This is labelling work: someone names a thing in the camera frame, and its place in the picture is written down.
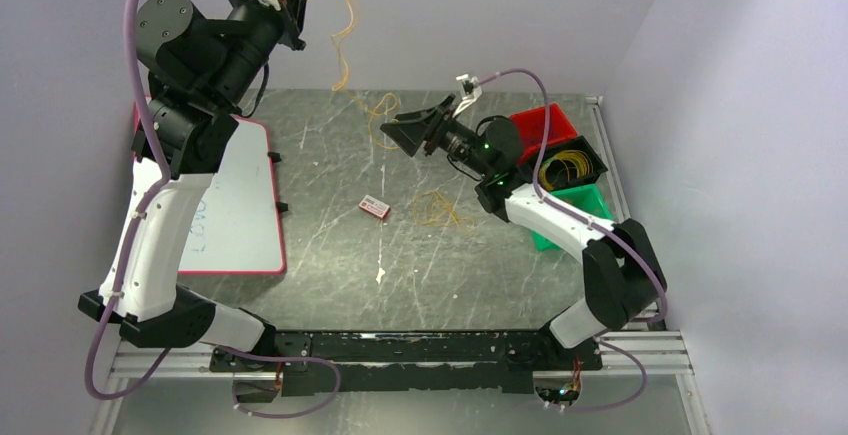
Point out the white board pink rim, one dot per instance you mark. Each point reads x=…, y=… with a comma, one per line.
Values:
x=236, y=228

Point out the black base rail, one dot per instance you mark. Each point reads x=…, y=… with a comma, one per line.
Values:
x=319, y=361

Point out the black plastic bin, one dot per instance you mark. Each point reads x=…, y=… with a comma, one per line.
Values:
x=570, y=163

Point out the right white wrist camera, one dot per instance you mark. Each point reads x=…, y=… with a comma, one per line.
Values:
x=470, y=90

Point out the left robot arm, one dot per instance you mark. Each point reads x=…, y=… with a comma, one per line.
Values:
x=198, y=71

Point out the green plastic bin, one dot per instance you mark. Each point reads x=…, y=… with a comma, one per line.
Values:
x=587, y=198

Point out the small red white box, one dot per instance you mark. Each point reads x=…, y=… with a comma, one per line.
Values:
x=375, y=207

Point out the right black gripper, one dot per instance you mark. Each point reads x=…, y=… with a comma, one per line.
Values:
x=410, y=135

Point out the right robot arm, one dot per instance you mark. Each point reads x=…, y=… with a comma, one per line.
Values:
x=621, y=274

